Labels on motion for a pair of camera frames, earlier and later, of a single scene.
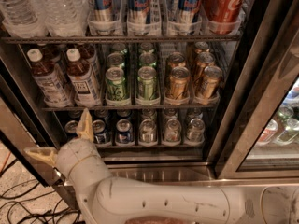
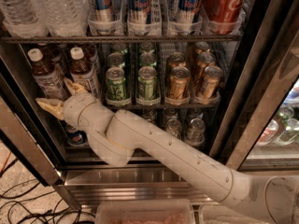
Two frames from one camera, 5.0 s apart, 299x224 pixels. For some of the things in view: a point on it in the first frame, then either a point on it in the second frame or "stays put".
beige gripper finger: x=85 y=129 to x=74 y=89
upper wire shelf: x=120 y=38 stays put
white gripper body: x=72 y=155 to x=74 y=108
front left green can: x=115 y=84 stays put
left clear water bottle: x=18 y=17 stays put
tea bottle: x=49 y=80 stays put
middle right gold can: x=204 y=60 stays put
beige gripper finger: x=47 y=154 to x=53 y=106
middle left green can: x=115 y=60 stays put
